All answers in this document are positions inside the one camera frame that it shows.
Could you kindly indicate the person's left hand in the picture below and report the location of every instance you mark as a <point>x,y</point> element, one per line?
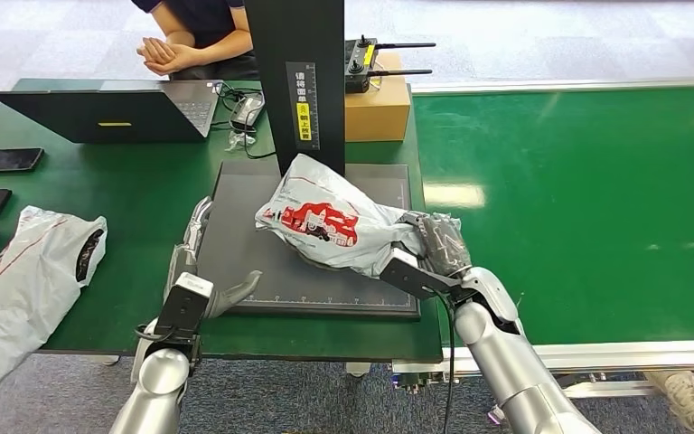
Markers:
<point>179,60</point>

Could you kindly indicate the white package with large red print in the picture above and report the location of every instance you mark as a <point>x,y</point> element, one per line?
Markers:
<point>323,221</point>

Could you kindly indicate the grey power adapter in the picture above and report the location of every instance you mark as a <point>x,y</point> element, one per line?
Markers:
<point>246,112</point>

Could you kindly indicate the clear plastic wrapper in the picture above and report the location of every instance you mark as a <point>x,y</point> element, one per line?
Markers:
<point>239,141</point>

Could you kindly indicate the white sneaker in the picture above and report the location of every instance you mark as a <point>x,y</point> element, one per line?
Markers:
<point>685,398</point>

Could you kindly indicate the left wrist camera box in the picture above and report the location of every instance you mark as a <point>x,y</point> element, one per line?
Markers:
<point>182,305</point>

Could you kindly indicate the white package with black window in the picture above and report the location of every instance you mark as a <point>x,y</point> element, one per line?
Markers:
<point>18,299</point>

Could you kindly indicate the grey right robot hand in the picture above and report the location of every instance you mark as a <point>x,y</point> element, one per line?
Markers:
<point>443,245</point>

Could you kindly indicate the dark open laptop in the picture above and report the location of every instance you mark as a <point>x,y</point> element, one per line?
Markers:
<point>83,117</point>

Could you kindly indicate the person's hand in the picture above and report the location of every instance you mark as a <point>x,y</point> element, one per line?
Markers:
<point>153,51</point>
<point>179,60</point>

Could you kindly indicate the black remote controller with antennas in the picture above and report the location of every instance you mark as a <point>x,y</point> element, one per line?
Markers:
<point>357,75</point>

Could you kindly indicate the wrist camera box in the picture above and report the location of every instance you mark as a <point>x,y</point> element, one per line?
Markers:
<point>410,275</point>
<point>182,305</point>

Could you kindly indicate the green table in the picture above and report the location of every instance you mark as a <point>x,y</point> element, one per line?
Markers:
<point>137,191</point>

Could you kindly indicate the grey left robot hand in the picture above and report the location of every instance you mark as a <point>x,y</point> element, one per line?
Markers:
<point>186,257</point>

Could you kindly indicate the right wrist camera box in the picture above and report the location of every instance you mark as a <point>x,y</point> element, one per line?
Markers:
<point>410,275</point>

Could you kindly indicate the black smartphone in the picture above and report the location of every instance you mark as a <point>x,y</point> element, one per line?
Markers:
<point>6,160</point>

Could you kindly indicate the brown cardboard box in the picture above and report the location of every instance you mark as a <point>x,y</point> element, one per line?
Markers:
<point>378,114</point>

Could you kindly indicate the person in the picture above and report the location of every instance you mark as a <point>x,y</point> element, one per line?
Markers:
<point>209,18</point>

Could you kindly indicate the black scanner column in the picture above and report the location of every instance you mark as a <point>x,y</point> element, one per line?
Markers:
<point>299,36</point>

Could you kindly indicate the green conveyor belt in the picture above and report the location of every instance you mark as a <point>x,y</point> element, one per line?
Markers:
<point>592,180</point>

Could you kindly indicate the black scanner base plate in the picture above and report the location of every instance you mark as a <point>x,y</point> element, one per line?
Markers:
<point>245,251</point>

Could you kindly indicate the person's right hand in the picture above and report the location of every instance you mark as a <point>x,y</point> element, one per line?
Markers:
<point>153,51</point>

